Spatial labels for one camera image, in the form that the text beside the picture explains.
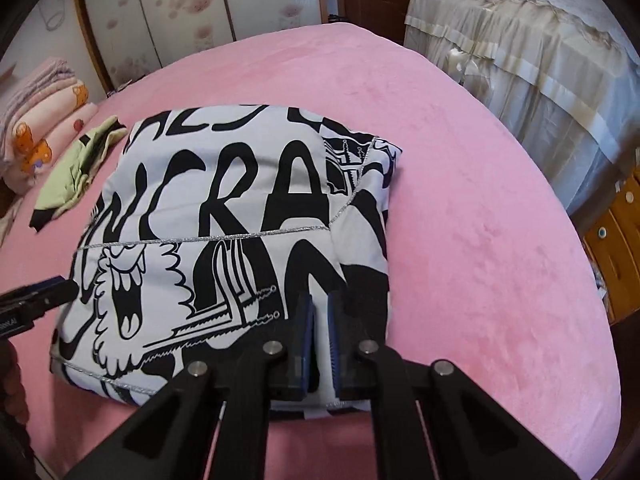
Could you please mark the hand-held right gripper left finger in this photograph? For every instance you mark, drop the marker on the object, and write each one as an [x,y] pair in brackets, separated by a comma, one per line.
[304,350]

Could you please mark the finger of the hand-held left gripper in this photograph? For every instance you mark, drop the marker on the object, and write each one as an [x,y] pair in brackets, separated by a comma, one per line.
[60,297]
[47,285]

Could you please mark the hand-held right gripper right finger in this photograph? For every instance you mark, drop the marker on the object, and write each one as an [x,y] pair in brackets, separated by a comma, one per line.
[336,347]

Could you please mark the white black printed jacket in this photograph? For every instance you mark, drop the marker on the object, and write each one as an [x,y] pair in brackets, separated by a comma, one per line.
[225,185]

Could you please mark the grey cloth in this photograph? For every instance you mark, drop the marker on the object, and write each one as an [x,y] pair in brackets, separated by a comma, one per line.
[10,220]

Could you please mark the green black garment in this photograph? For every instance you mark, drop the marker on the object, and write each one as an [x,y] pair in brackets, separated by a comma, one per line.
[70,175]

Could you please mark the pink bear-print folded quilt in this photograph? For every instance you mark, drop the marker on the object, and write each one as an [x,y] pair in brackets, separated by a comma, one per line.
[55,120]

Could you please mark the lilac striped folded blanket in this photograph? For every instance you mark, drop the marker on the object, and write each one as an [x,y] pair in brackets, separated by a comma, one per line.
[40,77]

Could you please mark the wooden drawer cabinet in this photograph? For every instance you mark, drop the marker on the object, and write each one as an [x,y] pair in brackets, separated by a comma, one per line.
[615,240]

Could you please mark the floral sliding-door wardrobe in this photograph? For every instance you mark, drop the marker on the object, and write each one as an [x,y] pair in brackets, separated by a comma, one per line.
[175,10]

